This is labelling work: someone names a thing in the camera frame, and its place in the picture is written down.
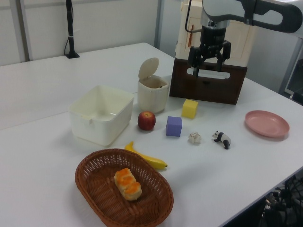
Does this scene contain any bread with orange topping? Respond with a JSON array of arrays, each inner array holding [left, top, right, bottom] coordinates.
[[114, 167, 143, 201]]

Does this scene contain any purple foam cube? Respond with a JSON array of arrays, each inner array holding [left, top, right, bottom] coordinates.
[[166, 115, 183, 138]]

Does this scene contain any black cable bundle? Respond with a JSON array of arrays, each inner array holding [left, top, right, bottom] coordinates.
[[259, 174, 303, 227]]

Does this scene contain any pink plastic plate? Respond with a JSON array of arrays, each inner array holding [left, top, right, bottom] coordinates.
[[244, 110, 290, 138]]

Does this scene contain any panda toy figure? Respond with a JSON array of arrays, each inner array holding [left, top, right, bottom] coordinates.
[[212, 131, 232, 150]]

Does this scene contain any cream mini trash can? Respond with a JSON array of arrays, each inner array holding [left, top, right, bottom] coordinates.
[[137, 57, 170, 114]]

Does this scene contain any dark brown wooden box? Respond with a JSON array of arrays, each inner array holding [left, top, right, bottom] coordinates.
[[169, 57, 248, 105]]

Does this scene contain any crumpled white paper ball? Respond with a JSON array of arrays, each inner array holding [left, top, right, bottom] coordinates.
[[188, 132, 203, 144]]

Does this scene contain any brown wicker basket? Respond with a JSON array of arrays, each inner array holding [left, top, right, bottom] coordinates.
[[74, 148, 174, 227]]

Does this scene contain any cream toy cabinet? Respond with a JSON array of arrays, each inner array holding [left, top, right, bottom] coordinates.
[[174, 0, 258, 68]]

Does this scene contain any red apple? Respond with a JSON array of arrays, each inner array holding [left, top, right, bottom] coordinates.
[[137, 111, 157, 131]]

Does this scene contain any black pole stand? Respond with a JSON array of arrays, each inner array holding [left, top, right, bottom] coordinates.
[[63, 0, 80, 59]]

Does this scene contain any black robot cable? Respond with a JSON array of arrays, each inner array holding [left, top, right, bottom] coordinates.
[[184, 0, 203, 34]]

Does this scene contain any white square plastic bin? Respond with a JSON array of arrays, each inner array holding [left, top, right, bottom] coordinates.
[[68, 85, 135, 147]]

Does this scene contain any yellow banana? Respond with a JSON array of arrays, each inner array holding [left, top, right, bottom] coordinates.
[[124, 141, 169, 170]]

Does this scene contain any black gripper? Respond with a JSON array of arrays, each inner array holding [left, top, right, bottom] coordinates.
[[187, 25, 232, 78]]

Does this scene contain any yellow foam cube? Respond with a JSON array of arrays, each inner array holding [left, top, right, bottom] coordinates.
[[181, 99, 199, 119]]

